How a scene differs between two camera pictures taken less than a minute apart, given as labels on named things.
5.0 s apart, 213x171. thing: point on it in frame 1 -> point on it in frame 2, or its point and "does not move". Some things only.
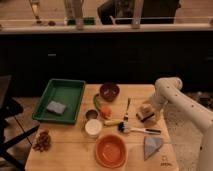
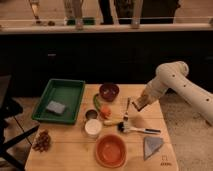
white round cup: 93,126 does not move
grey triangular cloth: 151,145 does not move
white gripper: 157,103 -> 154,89
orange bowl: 111,151 does not move
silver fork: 126,117 does not move
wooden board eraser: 145,112 -> 141,102
